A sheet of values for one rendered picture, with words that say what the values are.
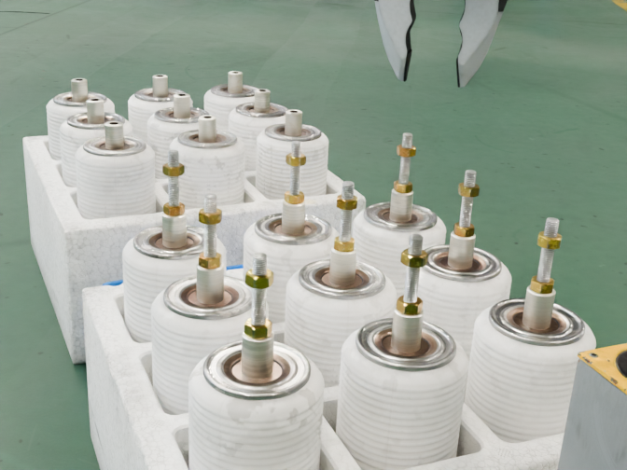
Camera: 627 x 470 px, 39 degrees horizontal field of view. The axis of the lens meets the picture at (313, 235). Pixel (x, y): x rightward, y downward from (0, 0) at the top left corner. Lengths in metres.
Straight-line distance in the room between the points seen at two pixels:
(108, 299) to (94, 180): 0.24
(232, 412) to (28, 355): 0.60
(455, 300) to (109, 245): 0.46
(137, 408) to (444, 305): 0.28
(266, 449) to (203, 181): 0.56
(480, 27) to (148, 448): 0.38
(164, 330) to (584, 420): 0.32
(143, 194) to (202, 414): 0.52
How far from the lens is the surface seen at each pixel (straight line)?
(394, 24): 0.59
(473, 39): 0.59
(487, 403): 0.73
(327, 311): 0.73
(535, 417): 0.73
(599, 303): 1.39
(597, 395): 0.56
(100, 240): 1.07
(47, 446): 1.01
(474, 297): 0.79
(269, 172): 1.16
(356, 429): 0.68
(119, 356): 0.80
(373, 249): 0.89
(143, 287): 0.81
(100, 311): 0.87
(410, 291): 0.65
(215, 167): 1.11
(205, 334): 0.69
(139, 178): 1.09
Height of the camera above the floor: 0.58
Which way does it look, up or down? 23 degrees down
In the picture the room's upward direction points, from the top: 3 degrees clockwise
